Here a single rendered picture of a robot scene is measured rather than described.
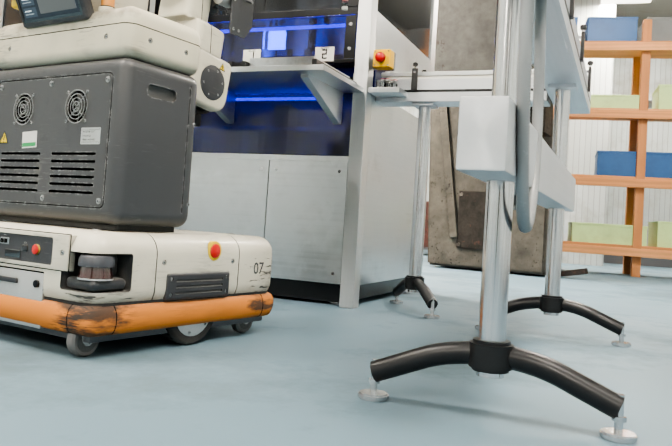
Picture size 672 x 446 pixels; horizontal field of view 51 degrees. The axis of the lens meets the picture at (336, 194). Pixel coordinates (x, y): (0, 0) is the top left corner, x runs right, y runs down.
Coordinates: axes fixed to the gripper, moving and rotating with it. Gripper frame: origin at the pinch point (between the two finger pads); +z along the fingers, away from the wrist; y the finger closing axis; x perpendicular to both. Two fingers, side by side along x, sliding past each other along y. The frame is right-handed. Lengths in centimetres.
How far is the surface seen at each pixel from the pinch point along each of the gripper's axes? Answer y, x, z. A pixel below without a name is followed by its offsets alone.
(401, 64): 72, -18, 9
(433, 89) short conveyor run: 34, -33, 26
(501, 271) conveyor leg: -120, -48, 82
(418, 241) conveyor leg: 36, -30, 87
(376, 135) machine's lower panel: 43, -10, 44
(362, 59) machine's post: 30.8, -4.1, 15.3
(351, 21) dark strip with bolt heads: 32.9, 1.5, -0.3
